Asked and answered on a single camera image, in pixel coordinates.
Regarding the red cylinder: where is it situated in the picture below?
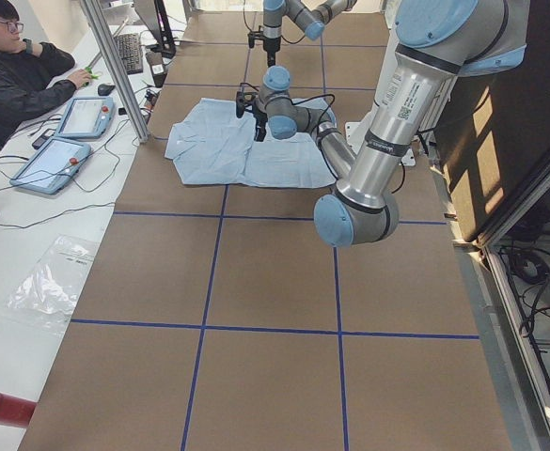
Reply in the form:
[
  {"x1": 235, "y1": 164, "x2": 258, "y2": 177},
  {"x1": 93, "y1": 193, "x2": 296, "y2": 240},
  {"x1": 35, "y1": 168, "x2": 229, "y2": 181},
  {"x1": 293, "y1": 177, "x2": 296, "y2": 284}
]
[{"x1": 0, "y1": 393, "x2": 37, "y2": 428}]

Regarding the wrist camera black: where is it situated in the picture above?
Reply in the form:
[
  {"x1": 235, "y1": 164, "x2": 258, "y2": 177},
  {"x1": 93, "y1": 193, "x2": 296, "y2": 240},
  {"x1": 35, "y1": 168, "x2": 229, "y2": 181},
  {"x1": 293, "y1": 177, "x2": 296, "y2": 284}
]
[
  {"x1": 247, "y1": 27, "x2": 264, "y2": 49},
  {"x1": 235, "y1": 82, "x2": 259, "y2": 118}
]

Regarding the teach pendant tablet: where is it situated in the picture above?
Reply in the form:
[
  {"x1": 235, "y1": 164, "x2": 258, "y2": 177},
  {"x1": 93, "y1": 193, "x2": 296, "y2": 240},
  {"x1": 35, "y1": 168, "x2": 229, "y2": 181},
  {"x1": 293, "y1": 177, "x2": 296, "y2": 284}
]
[
  {"x1": 9, "y1": 137, "x2": 91, "y2": 195},
  {"x1": 55, "y1": 96, "x2": 115, "y2": 140}
]

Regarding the black computer mouse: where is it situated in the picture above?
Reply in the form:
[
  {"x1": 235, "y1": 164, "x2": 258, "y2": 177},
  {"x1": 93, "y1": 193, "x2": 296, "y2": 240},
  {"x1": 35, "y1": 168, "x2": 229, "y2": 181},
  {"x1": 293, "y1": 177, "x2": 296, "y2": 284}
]
[{"x1": 97, "y1": 84, "x2": 116, "y2": 97}]

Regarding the black keyboard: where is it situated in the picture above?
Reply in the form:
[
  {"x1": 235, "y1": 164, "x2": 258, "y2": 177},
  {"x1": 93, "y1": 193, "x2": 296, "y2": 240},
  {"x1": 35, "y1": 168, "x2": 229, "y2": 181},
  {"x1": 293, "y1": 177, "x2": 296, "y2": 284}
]
[{"x1": 114, "y1": 33, "x2": 144, "y2": 74}]

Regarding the seated person in black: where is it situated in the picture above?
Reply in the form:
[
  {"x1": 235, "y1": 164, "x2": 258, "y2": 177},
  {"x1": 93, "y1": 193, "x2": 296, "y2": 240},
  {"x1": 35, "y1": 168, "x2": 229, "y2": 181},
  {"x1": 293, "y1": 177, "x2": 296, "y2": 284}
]
[{"x1": 0, "y1": 1, "x2": 92, "y2": 148}]

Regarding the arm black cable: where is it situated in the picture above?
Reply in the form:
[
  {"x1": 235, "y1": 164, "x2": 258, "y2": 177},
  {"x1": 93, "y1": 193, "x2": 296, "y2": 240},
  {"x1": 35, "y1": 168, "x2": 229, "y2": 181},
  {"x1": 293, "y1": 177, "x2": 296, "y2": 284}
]
[{"x1": 291, "y1": 93, "x2": 339, "y2": 179}]

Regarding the black panel board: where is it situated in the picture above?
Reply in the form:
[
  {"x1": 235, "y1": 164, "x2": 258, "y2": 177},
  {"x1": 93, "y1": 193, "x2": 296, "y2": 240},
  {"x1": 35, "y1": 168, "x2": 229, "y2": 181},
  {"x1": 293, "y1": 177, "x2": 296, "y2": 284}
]
[{"x1": 434, "y1": 1, "x2": 550, "y2": 241}]

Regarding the clear plastic bag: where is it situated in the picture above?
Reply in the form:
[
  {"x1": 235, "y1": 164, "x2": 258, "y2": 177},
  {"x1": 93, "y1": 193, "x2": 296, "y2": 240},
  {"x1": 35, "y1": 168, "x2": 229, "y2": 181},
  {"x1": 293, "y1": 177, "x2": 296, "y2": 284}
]
[{"x1": 2, "y1": 235, "x2": 100, "y2": 335}]

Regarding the light blue button-up shirt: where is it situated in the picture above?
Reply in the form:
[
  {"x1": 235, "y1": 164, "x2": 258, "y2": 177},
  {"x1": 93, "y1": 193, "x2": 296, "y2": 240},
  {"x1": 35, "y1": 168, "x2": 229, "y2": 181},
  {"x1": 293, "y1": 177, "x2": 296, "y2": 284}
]
[{"x1": 165, "y1": 98, "x2": 335, "y2": 189}]

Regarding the small black phone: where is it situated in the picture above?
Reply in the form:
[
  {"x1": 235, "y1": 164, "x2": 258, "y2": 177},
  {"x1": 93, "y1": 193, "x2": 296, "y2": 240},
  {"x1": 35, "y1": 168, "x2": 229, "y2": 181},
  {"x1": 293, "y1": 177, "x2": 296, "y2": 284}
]
[{"x1": 31, "y1": 134, "x2": 52, "y2": 149}]

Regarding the aluminium frame post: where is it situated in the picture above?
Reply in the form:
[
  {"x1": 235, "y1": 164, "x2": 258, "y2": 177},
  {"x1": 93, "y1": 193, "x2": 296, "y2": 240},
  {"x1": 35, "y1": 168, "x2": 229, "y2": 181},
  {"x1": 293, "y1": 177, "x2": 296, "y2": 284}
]
[{"x1": 80, "y1": 0, "x2": 149, "y2": 144}]

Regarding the orange black connector box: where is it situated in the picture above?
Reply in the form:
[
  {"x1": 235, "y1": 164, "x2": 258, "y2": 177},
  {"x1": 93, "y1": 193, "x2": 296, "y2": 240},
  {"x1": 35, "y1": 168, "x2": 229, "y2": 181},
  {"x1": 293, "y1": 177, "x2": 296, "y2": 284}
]
[{"x1": 144, "y1": 89, "x2": 159, "y2": 110}]

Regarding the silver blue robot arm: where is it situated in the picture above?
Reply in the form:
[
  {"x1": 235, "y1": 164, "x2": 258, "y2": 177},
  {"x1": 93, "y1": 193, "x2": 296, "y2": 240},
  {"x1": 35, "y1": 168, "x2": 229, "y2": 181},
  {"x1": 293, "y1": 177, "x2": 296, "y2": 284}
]
[
  {"x1": 248, "y1": 0, "x2": 356, "y2": 67},
  {"x1": 237, "y1": 0, "x2": 530, "y2": 247}
]

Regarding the far teach pendant tablet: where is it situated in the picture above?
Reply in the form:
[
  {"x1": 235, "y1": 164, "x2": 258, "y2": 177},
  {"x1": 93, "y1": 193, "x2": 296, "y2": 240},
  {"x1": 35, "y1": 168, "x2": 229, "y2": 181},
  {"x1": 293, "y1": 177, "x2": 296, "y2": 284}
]
[{"x1": 55, "y1": 96, "x2": 115, "y2": 140}]

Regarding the near teach pendant tablet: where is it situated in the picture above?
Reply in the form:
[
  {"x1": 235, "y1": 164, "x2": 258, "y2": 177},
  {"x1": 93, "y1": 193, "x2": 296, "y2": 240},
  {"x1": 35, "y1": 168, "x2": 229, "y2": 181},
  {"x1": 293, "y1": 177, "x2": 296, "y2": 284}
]
[{"x1": 9, "y1": 137, "x2": 91, "y2": 195}]

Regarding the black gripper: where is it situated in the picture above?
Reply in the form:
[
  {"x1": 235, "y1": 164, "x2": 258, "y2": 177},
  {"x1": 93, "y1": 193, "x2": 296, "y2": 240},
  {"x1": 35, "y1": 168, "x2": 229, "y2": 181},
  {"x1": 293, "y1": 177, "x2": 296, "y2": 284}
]
[
  {"x1": 252, "y1": 106, "x2": 268, "y2": 142},
  {"x1": 263, "y1": 37, "x2": 281, "y2": 67}
]

